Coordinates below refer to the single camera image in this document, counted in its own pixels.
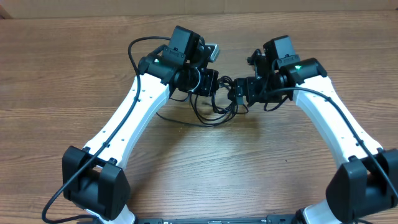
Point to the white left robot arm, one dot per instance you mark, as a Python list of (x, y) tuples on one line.
[(94, 177)]

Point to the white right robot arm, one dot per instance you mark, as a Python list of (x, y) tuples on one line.
[(366, 180)]

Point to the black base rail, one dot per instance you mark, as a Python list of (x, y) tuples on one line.
[(270, 219)]

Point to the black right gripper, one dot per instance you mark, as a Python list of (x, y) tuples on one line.
[(249, 82)]

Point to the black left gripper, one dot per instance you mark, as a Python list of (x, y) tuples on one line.
[(212, 82)]

